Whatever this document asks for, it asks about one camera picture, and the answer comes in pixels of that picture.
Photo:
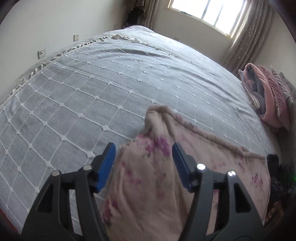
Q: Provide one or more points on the plaid pillow under quilt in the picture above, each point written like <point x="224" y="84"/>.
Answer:
<point x="253" y="99"/>

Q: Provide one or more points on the grey patterned left curtain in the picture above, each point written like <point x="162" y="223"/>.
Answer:
<point x="143" y="13"/>

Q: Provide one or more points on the grey patterned curtain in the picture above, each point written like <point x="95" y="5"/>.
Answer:
<point x="249" y="37"/>
<point x="143" y="13"/>

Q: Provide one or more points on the grey patterned right curtain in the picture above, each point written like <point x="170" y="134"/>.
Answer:
<point x="249" y="37"/>

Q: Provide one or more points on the blue-black left gripper right finger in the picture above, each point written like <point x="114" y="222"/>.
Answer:
<point x="221" y="209"/>

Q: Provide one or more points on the grey grid bedspread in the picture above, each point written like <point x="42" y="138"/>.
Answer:
<point x="72" y="104"/>

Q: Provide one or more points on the bright window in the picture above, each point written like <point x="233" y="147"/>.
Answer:
<point x="224" y="15"/>

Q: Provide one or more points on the black garment on bed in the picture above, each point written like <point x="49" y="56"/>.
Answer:
<point x="282" y="185"/>

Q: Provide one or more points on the grey pink pillow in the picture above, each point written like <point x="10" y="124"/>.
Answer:
<point x="285" y="88"/>

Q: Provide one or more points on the grey quilted headboard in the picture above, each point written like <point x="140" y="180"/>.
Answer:
<point x="288" y="137"/>

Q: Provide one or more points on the white wall socket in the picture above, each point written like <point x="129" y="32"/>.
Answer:
<point x="76" y="37"/>
<point x="41" y="53"/>

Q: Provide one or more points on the blue-black left gripper left finger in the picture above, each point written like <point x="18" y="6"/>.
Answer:
<point x="65" y="208"/>

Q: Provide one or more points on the pink velvet pillow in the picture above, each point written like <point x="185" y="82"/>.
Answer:
<point x="276" y="112"/>

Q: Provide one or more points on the pink floral padded jacket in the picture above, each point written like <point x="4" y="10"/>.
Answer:
<point x="146" y="199"/>

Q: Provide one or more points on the pink grey folded quilt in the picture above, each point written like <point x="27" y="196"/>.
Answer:
<point x="252" y="76"/>

